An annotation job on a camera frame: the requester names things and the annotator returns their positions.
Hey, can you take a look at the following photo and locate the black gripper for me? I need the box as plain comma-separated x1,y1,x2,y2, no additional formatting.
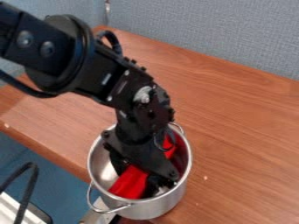
99,129,183,200

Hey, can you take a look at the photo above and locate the red block object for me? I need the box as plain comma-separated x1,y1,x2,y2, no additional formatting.
107,134,181,200

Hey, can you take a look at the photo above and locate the stainless steel metal pot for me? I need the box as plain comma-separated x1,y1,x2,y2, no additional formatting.
87,124,193,221

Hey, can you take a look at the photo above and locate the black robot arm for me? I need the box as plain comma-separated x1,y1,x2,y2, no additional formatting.
0,1,181,198

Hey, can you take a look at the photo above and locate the white device with black edge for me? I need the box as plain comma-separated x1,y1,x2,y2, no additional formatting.
0,191,54,224

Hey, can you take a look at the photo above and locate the white table bracket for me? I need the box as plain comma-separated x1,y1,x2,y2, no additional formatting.
79,198,116,224

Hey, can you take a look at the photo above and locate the black cable loop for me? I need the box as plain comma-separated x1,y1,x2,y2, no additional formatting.
0,162,40,224

